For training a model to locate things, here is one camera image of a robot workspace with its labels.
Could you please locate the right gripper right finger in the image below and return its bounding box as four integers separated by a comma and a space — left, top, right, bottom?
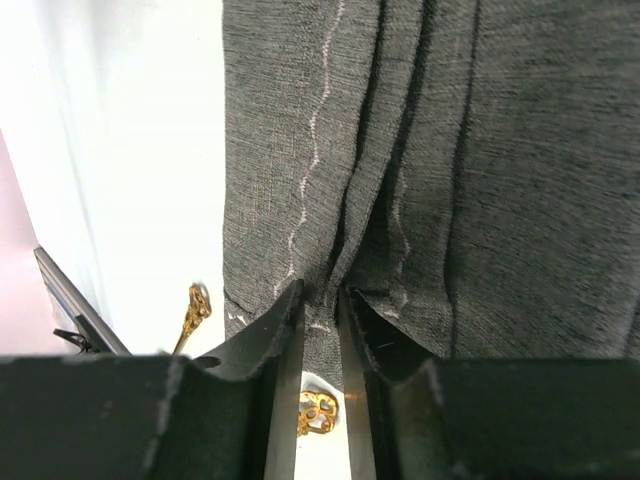
338, 288, 639, 479

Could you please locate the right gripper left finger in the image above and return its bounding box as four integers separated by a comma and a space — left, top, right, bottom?
1, 280, 305, 479

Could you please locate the grey cloth napkin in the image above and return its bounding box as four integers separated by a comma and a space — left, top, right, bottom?
222, 1, 639, 384

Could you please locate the front aluminium frame rail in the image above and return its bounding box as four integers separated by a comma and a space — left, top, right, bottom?
34, 247, 130, 355

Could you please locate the gold spoon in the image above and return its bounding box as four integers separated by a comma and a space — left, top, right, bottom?
172, 283, 212, 355

